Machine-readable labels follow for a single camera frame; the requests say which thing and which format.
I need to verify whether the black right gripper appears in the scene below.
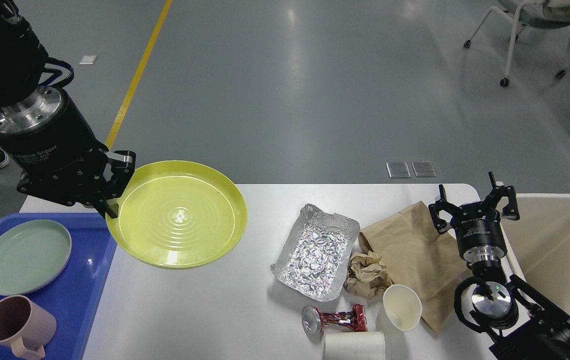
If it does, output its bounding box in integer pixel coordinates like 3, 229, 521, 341
428, 171, 521, 264

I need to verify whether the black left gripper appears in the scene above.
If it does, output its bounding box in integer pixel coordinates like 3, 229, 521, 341
0, 86, 137, 219

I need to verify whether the yellow plastic plate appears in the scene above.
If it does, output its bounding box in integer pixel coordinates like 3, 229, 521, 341
106, 160, 248, 269

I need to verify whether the pink mug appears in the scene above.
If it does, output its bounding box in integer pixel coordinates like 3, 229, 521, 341
0, 295, 58, 360

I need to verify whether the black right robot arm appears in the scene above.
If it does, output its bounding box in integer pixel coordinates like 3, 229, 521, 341
428, 172, 570, 360

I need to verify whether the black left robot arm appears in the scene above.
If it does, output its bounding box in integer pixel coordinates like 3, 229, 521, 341
0, 0, 136, 219

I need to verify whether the brown paper bag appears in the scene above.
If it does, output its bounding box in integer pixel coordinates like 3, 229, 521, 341
359, 201, 471, 334

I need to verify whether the right metal floor plate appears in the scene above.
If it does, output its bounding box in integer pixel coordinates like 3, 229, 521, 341
411, 161, 437, 178

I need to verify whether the metal floor plate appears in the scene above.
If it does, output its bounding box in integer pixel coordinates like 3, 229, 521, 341
386, 161, 411, 179
411, 161, 437, 178

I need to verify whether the beige plastic bin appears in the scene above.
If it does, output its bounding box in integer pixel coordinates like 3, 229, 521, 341
501, 193, 570, 315

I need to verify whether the left metal floor plate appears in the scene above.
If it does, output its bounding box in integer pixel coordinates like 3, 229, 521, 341
386, 161, 411, 179

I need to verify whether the white floor marker tag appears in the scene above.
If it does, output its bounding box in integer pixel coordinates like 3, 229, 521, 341
78, 55, 97, 66

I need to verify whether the upright white paper cup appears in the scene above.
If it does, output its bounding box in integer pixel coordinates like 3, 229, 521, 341
376, 284, 422, 337

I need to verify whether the crumpled brown paper ball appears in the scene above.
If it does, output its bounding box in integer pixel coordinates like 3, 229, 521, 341
343, 251, 394, 299

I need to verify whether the pale green plate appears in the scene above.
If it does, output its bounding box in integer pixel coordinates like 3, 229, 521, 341
0, 219, 73, 296

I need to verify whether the blue plastic tray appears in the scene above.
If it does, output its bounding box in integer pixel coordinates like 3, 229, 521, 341
0, 212, 117, 360

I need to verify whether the aluminium foil tray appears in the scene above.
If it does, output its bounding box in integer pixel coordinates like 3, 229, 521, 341
270, 203, 360, 302

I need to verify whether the lying white paper cup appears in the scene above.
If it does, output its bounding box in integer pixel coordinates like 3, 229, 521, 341
323, 332, 386, 360

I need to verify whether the crushed red soda can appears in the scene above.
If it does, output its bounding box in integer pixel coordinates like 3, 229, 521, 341
301, 304, 368, 336

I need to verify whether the white framed office chair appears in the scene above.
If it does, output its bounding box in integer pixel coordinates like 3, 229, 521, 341
463, 0, 570, 88

